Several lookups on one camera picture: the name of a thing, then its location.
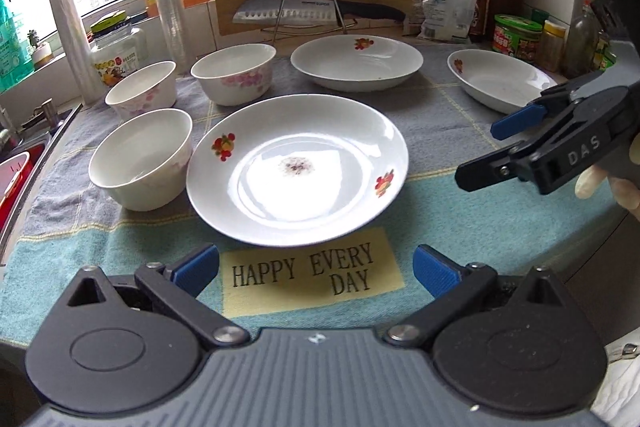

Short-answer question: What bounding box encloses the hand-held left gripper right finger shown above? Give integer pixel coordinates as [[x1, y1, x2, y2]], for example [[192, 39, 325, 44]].
[[384, 244, 576, 351]]

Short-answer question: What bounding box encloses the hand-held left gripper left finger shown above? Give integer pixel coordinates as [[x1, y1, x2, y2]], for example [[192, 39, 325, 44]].
[[65, 243, 251, 351]]

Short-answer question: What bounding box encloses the white crumpled packet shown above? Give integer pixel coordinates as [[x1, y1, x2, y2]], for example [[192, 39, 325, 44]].
[[422, 0, 483, 44]]

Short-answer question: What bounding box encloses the person's white jacket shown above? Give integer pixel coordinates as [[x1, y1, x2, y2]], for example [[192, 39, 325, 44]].
[[594, 337, 640, 427]]

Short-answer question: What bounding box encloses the metal cylinder sink fitting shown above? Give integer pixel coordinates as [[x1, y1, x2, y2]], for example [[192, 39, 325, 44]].
[[34, 99, 61, 128]]

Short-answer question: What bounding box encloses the short clear plastic film roll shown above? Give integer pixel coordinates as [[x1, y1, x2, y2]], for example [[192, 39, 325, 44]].
[[48, 0, 107, 105]]

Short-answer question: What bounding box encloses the green lid sauce jar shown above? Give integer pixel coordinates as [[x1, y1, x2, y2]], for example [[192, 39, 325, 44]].
[[492, 13, 543, 60]]

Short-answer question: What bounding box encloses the green detergent bottle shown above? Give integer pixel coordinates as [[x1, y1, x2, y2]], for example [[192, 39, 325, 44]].
[[0, 0, 33, 92]]

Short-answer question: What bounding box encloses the small potted plant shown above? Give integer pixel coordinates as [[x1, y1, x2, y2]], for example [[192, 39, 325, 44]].
[[27, 29, 53, 68]]

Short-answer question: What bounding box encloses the person's right hand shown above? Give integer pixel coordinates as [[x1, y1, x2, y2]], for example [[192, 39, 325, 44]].
[[575, 163, 640, 224]]

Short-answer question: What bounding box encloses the red basin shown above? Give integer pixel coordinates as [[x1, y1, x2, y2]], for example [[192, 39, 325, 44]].
[[0, 152, 36, 233]]

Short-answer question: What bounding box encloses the dark glass bottle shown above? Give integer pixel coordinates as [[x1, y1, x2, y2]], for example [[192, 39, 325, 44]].
[[567, 1, 601, 78]]

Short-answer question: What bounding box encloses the stainless steel sink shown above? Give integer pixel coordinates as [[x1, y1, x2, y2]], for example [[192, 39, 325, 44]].
[[0, 102, 83, 253]]

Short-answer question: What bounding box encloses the grey teal printed towel mat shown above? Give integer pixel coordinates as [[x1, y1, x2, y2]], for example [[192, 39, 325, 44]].
[[0, 38, 626, 348]]

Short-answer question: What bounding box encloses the yellow lid spice jar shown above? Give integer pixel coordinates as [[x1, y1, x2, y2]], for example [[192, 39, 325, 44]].
[[540, 20, 566, 72]]

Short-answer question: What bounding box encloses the metal faucet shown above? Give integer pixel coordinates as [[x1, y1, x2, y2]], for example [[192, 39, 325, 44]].
[[0, 104, 18, 148]]

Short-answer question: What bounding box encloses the white pink floral bowl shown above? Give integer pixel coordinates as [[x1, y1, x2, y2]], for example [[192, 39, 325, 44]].
[[104, 61, 177, 124], [190, 44, 277, 106], [88, 108, 194, 212]]

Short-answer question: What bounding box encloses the steel kitchen knife black handle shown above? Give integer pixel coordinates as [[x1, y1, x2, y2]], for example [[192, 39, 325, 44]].
[[233, 0, 405, 26]]

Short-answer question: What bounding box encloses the white floral plate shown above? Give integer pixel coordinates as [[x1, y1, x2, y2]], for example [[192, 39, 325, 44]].
[[447, 49, 558, 115], [186, 94, 409, 249], [290, 34, 424, 92]]

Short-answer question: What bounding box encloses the glass jar with green lid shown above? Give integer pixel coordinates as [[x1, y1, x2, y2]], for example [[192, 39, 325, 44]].
[[90, 9, 147, 88]]

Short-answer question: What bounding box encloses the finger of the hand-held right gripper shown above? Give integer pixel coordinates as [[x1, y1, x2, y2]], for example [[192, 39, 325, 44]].
[[455, 119, 621, 196], [491, 74, 609, 139]]

